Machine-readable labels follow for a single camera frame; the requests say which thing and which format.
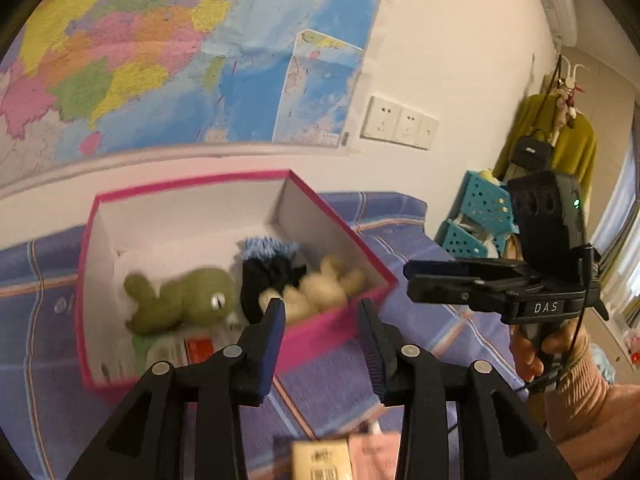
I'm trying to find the teal perforated basket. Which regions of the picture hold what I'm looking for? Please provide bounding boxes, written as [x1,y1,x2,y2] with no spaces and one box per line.
[457,170,522,234]
[433,220,494,260]

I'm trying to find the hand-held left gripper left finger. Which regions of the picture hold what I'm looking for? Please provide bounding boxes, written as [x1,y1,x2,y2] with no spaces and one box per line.
[65,297,287,480]

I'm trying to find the mustard yellow garment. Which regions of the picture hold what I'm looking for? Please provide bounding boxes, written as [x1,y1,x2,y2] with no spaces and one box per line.
[492,92,599,197]

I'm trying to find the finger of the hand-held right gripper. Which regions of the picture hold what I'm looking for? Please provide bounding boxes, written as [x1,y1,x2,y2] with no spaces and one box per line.
[407,278,508,307]
[403,258,531,282]

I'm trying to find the beige plush toy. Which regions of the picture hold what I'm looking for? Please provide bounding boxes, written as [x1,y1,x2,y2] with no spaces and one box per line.
[259,254,368,324]

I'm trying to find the white wall switch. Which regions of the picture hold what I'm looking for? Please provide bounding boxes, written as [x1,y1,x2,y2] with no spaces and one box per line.
[415,114,440,151]

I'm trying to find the person's right hand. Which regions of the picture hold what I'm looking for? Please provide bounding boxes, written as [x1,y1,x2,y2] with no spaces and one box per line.
[510,330,591,386]

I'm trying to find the black soft toy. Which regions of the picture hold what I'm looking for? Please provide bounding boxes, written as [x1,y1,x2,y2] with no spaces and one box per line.
[240,255,308,324]

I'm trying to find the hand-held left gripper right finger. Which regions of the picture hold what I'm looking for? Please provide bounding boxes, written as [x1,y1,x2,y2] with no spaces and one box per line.
[356,298,576,480]

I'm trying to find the yellow small box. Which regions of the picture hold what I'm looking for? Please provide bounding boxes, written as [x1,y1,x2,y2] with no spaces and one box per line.
[291,440,351,480]

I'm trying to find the green plush toy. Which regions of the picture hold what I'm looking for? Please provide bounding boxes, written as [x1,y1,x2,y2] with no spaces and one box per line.
[122,267,240,337]

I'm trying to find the blue fuzzy cloth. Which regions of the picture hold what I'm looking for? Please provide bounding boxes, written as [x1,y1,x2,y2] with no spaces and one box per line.
[236,236,301,264]

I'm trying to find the white wall socket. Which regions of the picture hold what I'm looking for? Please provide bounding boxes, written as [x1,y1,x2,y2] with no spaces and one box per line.
[393,106,424,146]
[361,95,404,141]

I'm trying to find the green white medical tape packet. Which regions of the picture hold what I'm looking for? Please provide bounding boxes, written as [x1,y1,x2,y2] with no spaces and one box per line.
[134,329,222,367]

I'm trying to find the blue plaid bed sheet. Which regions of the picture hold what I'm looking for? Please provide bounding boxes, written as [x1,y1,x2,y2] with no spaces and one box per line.
[0,190,531,480]

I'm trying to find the small black bag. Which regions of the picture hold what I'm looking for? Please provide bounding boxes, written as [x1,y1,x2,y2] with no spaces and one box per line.
[509,130,554,172]

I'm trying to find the pink cardboard box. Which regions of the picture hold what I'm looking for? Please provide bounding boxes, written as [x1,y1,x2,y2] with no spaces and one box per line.
[74,169,398,392]

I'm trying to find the colourful wall map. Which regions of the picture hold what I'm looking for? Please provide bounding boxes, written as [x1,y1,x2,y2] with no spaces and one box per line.
[0,0,396,187]

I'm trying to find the white coat rack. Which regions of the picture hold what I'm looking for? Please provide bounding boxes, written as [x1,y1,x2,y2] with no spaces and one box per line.
[549,54,592,147]

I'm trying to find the white air conditioner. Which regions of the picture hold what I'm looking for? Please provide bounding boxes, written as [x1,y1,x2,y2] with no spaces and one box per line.
[530,0,577,42]

